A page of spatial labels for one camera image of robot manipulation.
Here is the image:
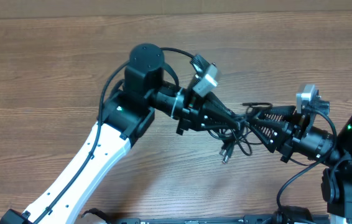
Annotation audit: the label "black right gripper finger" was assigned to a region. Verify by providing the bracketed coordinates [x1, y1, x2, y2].
[249, 119, 294, 153]
[252, 105, 296, 121]

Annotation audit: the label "black usb cables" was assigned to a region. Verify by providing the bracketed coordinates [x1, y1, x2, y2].
[206, 101, 274, 165]

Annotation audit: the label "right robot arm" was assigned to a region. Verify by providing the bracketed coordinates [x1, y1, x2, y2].
[245, 103, 352, 223]

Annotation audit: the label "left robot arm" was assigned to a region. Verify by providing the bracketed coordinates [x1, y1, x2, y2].
[1, 44, 241, 223]

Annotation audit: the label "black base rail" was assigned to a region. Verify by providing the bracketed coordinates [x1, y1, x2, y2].
[79, 205, 331, 224]

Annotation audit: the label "cardboard back wall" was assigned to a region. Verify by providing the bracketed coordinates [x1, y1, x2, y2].
[0, 0, 352, 19]

